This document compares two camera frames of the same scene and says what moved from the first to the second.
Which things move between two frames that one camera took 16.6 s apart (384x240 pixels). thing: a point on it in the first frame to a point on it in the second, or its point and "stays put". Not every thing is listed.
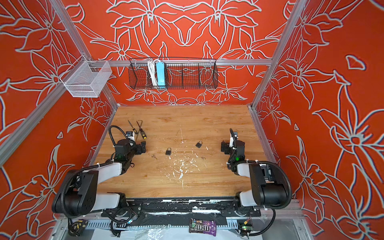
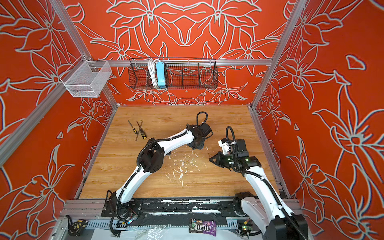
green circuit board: x=247 y=228 stays put
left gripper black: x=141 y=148 to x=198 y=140
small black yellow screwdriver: x=133 y=128 stays put
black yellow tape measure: x=76 y=228 stays put
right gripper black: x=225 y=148 to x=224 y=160
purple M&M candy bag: x=207 y=227 stays put
